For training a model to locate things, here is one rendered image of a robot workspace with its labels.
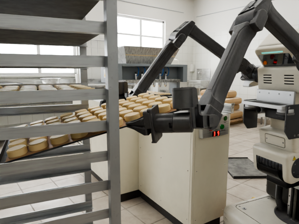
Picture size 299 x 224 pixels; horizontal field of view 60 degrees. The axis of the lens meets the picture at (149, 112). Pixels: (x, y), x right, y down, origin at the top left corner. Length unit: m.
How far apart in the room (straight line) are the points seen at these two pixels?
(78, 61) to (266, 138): 1.10
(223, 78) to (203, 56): 6.29
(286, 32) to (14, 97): 0.90
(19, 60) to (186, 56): 6.57
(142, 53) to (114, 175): 1.59
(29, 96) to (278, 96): 1.11
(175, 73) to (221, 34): 4.40
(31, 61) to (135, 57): 1.57
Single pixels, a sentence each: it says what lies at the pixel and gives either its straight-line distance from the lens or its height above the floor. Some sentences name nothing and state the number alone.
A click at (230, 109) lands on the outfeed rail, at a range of 1.80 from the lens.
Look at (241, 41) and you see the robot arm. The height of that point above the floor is 1.21.
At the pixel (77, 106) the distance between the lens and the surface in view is 1.15.
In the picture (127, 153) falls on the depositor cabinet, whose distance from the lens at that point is 2.21.
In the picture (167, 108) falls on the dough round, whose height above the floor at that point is 1.00.
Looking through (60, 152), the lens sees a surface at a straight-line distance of 1.18.
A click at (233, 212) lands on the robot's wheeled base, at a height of 0.27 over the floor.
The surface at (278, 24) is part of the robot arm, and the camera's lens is 1.05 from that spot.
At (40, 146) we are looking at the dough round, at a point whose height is 0.91.
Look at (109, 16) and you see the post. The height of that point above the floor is 1.26.
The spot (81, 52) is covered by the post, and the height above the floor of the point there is 1.19.
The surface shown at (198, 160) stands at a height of 0.55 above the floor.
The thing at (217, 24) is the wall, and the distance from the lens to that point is 6.91.
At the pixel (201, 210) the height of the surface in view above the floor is 0.19.
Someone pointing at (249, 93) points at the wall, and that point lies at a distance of 6.27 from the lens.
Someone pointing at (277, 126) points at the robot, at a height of 0.84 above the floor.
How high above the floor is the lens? 1.11
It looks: 9 degrees down
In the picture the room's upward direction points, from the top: straight up
